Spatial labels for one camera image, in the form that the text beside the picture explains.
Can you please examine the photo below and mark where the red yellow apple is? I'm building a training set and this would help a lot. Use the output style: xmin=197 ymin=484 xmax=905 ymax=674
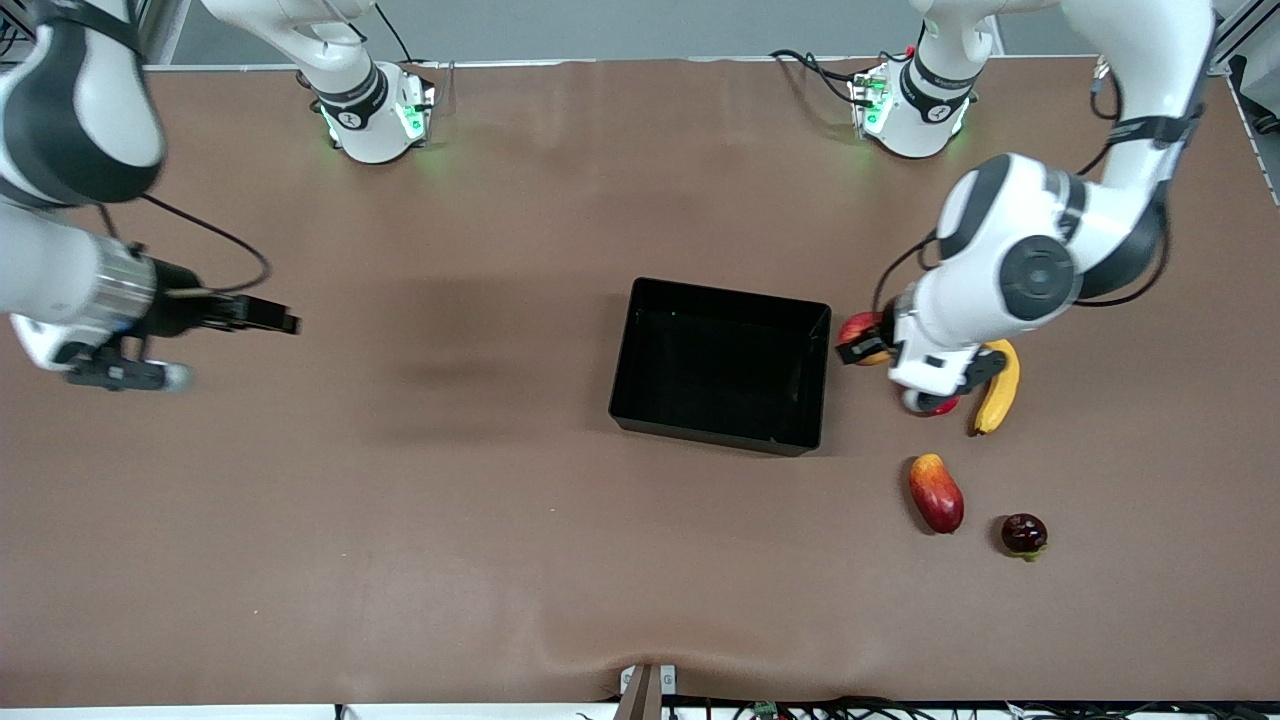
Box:
xmin=836 ymin=310 xmax=893 ymax=367

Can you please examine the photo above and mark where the yellow banana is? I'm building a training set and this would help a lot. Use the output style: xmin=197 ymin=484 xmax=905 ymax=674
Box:
xmin=973 ymin=338 xmax=1022 ymax=437

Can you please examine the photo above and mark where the black plastic box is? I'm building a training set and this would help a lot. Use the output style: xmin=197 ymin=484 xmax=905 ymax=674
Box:
xmin=608 ymin=277 xmax=833 ymax=458

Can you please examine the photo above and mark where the red yellow mango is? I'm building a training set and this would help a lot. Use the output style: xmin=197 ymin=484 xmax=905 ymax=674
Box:
xmin=908 ymin=453 xmax=966 ymax=536

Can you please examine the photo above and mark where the dark purple mangosteen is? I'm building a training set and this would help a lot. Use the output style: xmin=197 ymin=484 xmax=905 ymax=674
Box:
xmin=1000 ymin=512 xmax=1050 ymax=563

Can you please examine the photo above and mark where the brown table cover sheet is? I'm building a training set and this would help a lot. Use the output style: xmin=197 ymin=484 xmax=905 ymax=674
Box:
xmin=0 ymin=55 xmax=1280 ymax=706

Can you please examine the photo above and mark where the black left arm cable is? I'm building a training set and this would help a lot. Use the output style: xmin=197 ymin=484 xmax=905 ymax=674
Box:
xmin=870 ymin=58 xmax=1177 ymax=317

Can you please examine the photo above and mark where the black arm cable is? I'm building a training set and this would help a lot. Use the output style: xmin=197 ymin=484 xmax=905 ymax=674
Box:
xmin=870 ymin=58 xmax=1177 ymax=317
xmin=98 ymin=193 xmax=274 ymax=297

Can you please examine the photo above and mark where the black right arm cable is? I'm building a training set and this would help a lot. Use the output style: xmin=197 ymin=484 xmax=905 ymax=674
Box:
xmin=98 ymin=193 xmax=274 ymax=297

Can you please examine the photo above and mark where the black base cable bundle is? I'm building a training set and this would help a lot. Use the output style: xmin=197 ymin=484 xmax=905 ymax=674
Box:
xmin=768 ymin=47 xmax=873 ymax=107

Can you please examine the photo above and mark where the aluminium profile frame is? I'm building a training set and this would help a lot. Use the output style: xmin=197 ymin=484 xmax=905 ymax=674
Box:
xmin=130 ymin=0 xmax=201 ymax=69
xmin=1213 ymin=0 xmax=1280 ymax=136

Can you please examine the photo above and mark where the metal camera mount clamp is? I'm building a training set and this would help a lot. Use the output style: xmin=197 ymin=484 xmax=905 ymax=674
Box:
xmin=618 ymin=663 xmax=678 ymax=720

